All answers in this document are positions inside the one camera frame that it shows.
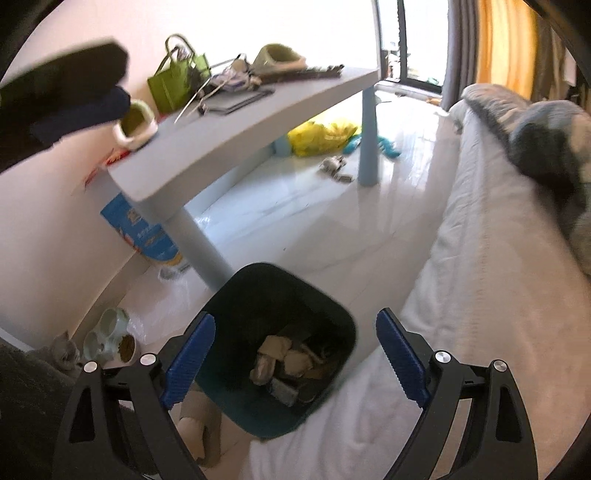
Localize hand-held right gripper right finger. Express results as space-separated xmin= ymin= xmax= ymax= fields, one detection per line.
xmin=375 ymin=308 xmax=539 ymax=480

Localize red and white package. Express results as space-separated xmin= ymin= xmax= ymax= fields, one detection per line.
xmin=83 ymin=150 xmax=132 ymax=188

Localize yellow plastic bag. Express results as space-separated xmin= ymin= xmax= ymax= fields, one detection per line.
xmin=287 ymin=117 xmax=361 ymax=158

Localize brown sticks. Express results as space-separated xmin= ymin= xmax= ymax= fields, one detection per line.
xmin=259 ymin=64 xmax=345 ymax=86

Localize green tote bag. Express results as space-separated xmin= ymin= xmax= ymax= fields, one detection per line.
xmin=148 ymin=33 xmax=212 ymax=114

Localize grey kitten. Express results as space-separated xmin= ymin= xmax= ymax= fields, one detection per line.
xmin=50 ymin=330 xmax=84 ymax=371

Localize white mug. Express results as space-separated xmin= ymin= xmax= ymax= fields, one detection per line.
xmin=113 ymin=100 xmax=158 ymax=152

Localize window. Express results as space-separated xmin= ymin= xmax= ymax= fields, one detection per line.
xmin=374 ymin=0 xmax=451 ymax=89

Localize blue printed bag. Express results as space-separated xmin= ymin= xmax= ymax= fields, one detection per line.
xmin=100 ymin=193 xmax=182 ymax=269

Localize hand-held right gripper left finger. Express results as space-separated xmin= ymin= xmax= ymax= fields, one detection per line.
xmin=53 ymin=313 xmax=217 ymax=480

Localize dark green trash bin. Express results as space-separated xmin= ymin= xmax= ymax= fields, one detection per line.
xmin=196 ymin=263 xmax=359 ymax=439

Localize teal toy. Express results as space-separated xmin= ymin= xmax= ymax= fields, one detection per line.
xmin=344 ymin=135 xmax=400 ymax=160

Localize blue patterned fleece blanket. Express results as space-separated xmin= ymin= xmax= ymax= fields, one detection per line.
xmin=462 ymin=83 xmax=591 ymax=274

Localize metal wire hanger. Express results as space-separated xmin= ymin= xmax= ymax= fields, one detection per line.
xmin=173 ymin=54 xmax=250 ymax=124

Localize clear plastic bag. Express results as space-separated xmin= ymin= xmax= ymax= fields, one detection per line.
xmin=127 ymin=271 xmax=209 ymax=347

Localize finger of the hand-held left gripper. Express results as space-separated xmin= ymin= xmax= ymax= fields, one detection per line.
xmin=0 ymin=87 xmax=132 ymax=175
xmin=0 ymin=41 xmax=131 ymax=121

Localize light blue table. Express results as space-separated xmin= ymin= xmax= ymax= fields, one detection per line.
xmin=107 ymin=67 xmax=380 ymax=292

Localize pale green pet bowl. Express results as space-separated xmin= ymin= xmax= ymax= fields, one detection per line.
xmin=84 ymin=307 xmax=140 ymax=368

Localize grey and yellow curtain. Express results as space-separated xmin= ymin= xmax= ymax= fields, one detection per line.
xmin=445 ymin=0 xmax=574 ymax=108

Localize grey rectangular scrap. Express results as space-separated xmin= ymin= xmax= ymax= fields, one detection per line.
xmin=270 ymin=379 xmax=300 ymax=407

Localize beige slipper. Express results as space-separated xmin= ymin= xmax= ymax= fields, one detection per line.
xmin=178 ymin=392 xmax=223 ymax=468

